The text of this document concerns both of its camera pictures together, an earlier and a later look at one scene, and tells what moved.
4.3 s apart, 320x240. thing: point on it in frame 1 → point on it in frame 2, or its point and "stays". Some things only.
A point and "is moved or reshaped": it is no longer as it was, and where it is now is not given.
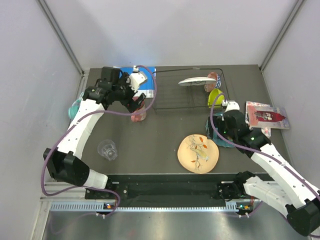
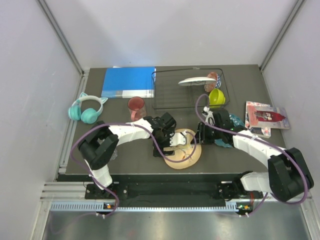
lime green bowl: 212,96 stays
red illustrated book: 259,115 stays
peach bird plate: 198,154 is moved or reshaped
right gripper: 220,120 → 200,136
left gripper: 129,104 → 171,136
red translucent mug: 141,117 stays
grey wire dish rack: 192,87 stays
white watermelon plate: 197,81 stays
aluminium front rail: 65,198 stays
